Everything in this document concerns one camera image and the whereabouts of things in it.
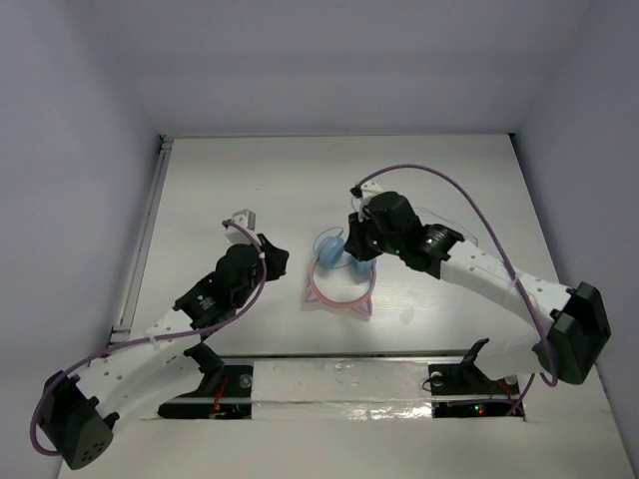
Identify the thin blue headphone cable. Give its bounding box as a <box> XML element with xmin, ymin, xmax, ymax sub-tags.
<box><xmin>312</xmin><ymin>197</ymin><xmax>480</xmax><ymax>255</ymax></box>

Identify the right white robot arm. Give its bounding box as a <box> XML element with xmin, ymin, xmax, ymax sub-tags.
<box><xmin>345</xmin><ymin>183</ymin><xmax>611</xmax><ymax>392</ymax></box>

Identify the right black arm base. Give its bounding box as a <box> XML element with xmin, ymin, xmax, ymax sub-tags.
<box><xmin>421</xmin><ymin>338</ymin><xmax>525</xmax><ymax>419</ymax></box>

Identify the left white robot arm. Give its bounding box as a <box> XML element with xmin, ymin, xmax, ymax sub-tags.
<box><xmin>29</xmin><ymin>235</ymin><xmax>290</xmax><ymax>470</ymax></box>

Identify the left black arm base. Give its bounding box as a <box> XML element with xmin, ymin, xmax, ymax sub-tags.
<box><xmin>158</xmin><ymin>343</ymin><xmax>254</xmax><ymax>420</ymax></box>

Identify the white foam front panel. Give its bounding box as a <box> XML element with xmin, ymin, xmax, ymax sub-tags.
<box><xmin>251</xmin><ymin>359</ymin><xmax>432</xmax><ymax>421</ymax></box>

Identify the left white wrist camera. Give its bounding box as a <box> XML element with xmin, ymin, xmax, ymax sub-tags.
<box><xmin>223</xmin><ymin>209</ymin><xmax>258</xmax><ymax>244</ymax></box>

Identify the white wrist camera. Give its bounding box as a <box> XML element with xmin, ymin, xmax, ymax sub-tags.
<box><xmin>349</xmin><ymin>180</ymin><xmax>384</xmax><ymax>207</ymax></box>
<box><xmin>223</xmin><ymin>209</ymin><xmax>258</xmax><ymax>244</ymax></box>

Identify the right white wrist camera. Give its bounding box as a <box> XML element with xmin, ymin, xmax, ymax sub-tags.
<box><xmin>349</xmin><ymin>180</ymin><xmax>384</xmax><ymax>207</ymax></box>

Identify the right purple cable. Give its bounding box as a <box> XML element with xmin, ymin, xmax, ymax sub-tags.
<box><xmin>348</xmin><ymin>163</ymin><xmax>560</xmax><ymax>388</ymax></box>

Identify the purple cable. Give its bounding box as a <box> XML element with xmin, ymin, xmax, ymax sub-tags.
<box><xmin>348</xmin><ymin>163</ymin><xmax>560</xmax><ymax>388</ymax></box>
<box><xmin>29</xmin><ymin>219</ymin><xmax>270</xmax><ymax>458</ymax></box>

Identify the aluminium rail left edge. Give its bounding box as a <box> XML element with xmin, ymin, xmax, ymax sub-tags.
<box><xmin>111</xmin><ymin>135</ymin><xmax>174</xmax><ymax>341</ymax></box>

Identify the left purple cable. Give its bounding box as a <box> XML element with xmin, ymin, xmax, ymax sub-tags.
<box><xmin>29</xmin><ymin>219</ymin><xmax>270</xmax><ymax>458</ymax></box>

